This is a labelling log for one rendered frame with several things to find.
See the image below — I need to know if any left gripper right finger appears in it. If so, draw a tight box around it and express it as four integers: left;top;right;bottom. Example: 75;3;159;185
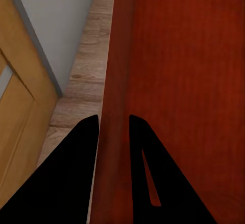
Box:
129;115;217;224

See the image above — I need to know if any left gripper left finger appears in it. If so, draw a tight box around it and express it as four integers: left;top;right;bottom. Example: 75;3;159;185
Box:
0;115;100;224

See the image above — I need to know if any storage box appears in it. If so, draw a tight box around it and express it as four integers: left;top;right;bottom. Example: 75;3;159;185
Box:
89;0;245;224

